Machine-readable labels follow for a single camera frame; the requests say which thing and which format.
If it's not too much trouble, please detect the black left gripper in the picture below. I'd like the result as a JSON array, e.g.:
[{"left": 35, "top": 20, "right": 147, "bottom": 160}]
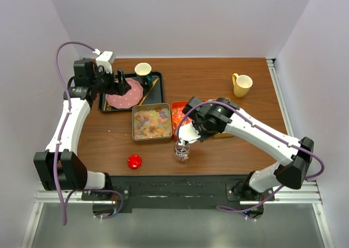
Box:
[{"left": 90, "top": 66, "right": 130, "bottom": 96}]

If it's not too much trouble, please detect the gold tin of lollipops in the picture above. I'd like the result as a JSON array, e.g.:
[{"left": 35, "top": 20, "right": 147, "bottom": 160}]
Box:
[{"left": 207, "top": 97, "right": 235, "bottom": 139}]

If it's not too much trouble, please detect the orange tin of lollipops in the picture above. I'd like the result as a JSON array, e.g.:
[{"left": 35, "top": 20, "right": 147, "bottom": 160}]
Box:
[{"left": 171, "top": 101, "right": 192, "bottom": 140}]

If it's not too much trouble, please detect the brown tin of gummies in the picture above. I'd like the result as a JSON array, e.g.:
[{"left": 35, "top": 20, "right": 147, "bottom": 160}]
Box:
[{"left": 132, "top": 103, "right": 173, "bottom": 144}]

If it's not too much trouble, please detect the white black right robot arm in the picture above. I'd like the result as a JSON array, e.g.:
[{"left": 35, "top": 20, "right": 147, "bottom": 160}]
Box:
[{"left": 176, "top": 96, "right": 314, "bottom": 201}]

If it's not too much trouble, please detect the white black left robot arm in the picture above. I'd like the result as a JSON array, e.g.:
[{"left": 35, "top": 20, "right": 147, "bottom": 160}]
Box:
[{"left": 33, "top": 52, "right": 131, "bottom": 200}]

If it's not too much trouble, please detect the black rectangular tray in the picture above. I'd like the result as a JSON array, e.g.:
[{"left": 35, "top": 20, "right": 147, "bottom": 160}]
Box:
[{"left": 98, "top": 71, "right": 165, "bottom": 113}]

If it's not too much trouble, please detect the pink polka dot plate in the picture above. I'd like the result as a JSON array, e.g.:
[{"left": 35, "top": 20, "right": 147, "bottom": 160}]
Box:
[{"left": 106, "top": 78, "right": 143, "bottom": 109}]

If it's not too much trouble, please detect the dark green white mug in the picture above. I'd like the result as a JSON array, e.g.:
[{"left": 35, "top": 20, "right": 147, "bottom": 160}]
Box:
[{"left": 134, "top": 63, "right": 152, "bottom": 87}]

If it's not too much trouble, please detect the gold fork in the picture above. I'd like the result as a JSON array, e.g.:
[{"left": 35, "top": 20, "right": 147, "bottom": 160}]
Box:
[{"left": 104, "top": 100, "right": 112, "bottom": 111}]

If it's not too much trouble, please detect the gold knife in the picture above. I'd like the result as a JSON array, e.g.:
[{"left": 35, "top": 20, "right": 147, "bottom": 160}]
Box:
[{"left": 139, "top": 78, "right": 159, "bottom": 105}]

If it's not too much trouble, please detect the clear glass jar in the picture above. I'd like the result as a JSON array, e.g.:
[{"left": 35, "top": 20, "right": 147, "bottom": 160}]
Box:
[{"left": 174, "top": 142, "right": 191, "bottom": 164}]

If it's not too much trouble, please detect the yellow mug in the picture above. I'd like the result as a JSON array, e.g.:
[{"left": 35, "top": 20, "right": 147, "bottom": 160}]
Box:
[{"left": 232, "top": 73, "right": 253, "bottom": 98}]

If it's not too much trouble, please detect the red jar lid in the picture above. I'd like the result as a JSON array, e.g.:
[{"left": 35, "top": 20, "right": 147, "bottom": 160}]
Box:
[{"left": 127, "top": 155, "right": 142, "bottom": 170}]

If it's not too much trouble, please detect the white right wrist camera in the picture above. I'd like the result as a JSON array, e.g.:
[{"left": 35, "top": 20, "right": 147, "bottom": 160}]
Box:
[{"left": 177, "top": 123, "right": 201, "bottom": 144}]

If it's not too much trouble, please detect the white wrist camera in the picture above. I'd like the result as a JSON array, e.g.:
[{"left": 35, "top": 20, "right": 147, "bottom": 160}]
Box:
[
  {"left": 95, "top": 51, "right": 115, "bottom": 74},
  {"left": 177, "top": 123, "right": 201, "bottom": 144}
]

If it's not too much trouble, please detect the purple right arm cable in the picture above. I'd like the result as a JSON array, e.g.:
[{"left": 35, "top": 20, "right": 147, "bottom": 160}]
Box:
[{"left": 176, "top": 100, "right": 326, "bottom": 213}]

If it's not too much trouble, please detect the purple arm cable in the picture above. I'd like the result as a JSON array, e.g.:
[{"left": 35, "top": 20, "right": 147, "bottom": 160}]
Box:
[
  {"left": 176, "top": 100, "right": 326, "bottom": 213},
  {"left": 53, "top": 41, "right": 124, "bottom": 226}
]

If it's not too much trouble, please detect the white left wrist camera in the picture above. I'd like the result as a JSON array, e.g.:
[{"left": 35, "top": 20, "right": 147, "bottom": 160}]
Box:
[{"left": 95, "top": 51, "right": 115, "bottom": 74}]

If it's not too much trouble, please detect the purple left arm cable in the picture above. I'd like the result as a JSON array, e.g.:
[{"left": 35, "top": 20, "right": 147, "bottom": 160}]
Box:
[{"left": 53, "top": 41, "right": 124, "bottom": 226}]

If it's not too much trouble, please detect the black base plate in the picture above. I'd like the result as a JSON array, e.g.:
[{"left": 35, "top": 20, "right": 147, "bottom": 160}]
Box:
[{"left": 81, "top": 174, "right": 275, "bottom": 215}]

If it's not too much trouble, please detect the aluminium frame rail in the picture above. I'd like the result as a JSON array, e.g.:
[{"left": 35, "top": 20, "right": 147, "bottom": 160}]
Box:
[{"left": 34, "top": 182, "right": 322, "bottom": 204}]

